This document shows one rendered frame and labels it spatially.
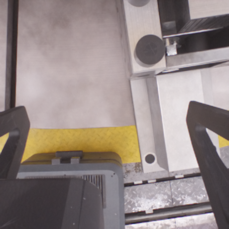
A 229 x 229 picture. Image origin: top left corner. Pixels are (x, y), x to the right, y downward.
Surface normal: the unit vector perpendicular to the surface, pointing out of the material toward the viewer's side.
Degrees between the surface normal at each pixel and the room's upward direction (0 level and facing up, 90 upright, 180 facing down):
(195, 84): 0
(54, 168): 45
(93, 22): 0
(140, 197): 0
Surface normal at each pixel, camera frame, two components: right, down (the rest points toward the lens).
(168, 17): 0.00, 0.07
